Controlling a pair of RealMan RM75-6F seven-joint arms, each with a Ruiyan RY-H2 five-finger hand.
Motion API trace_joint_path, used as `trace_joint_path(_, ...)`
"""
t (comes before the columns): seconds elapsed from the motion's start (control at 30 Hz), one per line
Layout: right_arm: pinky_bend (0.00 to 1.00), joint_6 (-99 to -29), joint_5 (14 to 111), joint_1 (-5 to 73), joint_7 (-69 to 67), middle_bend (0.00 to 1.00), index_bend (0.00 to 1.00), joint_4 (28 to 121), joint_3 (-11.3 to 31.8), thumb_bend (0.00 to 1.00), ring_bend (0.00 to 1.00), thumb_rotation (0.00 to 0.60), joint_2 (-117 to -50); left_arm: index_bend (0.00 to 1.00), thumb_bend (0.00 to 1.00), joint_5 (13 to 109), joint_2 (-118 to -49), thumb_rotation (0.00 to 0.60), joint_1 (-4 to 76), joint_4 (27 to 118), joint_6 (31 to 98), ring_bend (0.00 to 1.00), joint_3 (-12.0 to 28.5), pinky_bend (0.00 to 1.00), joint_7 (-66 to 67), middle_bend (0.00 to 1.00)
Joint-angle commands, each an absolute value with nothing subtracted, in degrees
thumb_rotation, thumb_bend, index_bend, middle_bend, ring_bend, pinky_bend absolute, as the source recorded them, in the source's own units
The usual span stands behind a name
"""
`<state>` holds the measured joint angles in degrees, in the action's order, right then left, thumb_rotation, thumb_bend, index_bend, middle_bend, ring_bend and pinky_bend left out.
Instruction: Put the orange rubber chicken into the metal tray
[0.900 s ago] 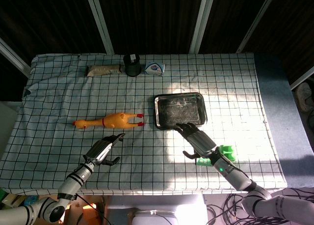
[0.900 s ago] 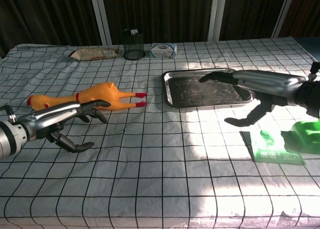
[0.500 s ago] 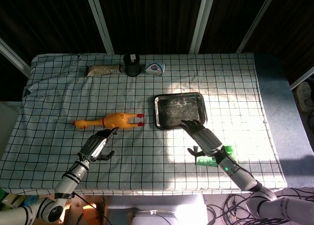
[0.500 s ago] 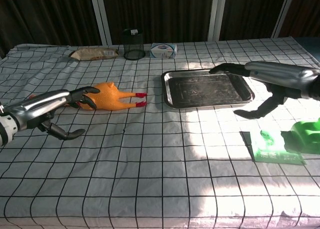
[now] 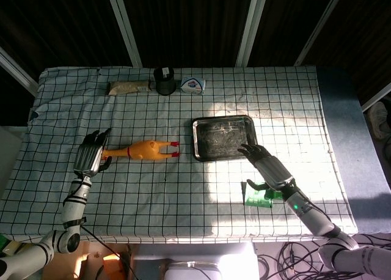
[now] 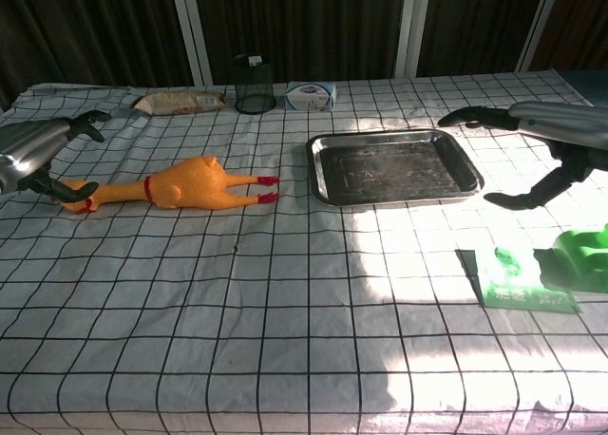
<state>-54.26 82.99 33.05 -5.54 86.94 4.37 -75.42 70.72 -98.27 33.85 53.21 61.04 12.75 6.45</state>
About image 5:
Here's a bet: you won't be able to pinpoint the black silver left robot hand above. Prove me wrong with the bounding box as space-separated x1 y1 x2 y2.
73 128 113 175

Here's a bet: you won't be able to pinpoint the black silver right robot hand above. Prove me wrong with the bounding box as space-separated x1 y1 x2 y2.
237 144 296 191

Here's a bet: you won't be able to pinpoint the white metal frame post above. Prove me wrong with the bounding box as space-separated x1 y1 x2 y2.
105 0 144 68
0 46 39 97
293 0 348 67
360 83 391 112
235 0 269 67

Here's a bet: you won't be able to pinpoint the yellow rubber chicken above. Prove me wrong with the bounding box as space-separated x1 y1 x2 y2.
101 139 181 161

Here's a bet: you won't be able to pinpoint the black mesh pen cup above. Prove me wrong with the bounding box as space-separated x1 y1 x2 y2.
153 67 177 96

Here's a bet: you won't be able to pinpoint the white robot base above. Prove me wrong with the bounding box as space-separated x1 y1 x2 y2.
164 260 222 280

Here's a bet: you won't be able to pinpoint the white sneaker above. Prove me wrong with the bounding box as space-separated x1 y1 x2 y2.
367 101 391 140

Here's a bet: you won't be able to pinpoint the rectangular metal tray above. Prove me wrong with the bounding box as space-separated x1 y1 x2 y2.
191 114 259 163

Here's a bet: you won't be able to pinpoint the brown snack packet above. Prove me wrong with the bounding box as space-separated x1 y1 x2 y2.
106 80 153 96

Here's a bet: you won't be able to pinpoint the white black checkered tablecloth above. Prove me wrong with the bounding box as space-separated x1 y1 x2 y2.
0 66 359 244

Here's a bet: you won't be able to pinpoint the black floor cables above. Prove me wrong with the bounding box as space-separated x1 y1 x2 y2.
256 234 391 280

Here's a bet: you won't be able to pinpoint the green plastic toy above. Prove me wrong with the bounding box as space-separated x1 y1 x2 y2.
245 186 273 208

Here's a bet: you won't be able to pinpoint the brown cardboard box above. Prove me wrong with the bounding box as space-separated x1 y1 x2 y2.
42 243 133 280

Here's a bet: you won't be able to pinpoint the green toy car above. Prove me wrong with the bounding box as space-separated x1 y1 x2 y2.
264 188 283 201

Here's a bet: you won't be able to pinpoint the white tissue packet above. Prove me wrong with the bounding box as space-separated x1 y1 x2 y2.
180 76 206 95

